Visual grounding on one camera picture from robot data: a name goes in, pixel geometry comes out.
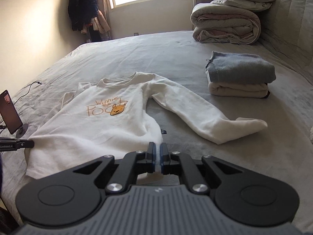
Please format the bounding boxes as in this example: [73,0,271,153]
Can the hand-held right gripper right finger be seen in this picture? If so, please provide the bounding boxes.
[160,143,242,196]

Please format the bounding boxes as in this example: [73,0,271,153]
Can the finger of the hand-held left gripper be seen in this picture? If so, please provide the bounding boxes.
[18,139,35,149]

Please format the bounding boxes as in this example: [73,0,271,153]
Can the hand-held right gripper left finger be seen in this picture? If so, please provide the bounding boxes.
[72,142,157,196]

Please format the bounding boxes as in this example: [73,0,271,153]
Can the white printed sweatshirt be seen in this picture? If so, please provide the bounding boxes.
[24,72,267,180]

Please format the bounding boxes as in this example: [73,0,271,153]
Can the pink hanging clothes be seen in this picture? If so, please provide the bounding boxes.
[81,10,110,35]

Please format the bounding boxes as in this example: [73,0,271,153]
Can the round phone stand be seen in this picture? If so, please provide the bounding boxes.
[15,124,29,139]

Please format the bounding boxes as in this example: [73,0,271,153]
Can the black smartphone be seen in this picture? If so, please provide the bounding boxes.
[0,90,23,135]

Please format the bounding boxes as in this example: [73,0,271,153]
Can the grey bed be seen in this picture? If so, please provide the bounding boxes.
[0,29,313,235]

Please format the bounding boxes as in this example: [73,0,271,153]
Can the folded beige garment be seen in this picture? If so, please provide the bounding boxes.
[208,77,271,99]

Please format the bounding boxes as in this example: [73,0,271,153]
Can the folded grey sweater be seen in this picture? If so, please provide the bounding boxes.
[205,51,277,84]

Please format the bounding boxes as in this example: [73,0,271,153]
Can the dark hanging jacket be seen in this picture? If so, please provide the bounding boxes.
[68,0,99,32]

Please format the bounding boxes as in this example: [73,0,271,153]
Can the folded grey pink comforter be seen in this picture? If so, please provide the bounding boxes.
[191,3,262,45]

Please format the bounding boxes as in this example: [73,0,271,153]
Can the quilted grey headboard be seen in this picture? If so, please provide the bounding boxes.
[245,0,313,86]

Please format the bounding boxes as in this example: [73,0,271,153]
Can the black cable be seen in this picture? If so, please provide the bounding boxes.
[11,81,42,106]

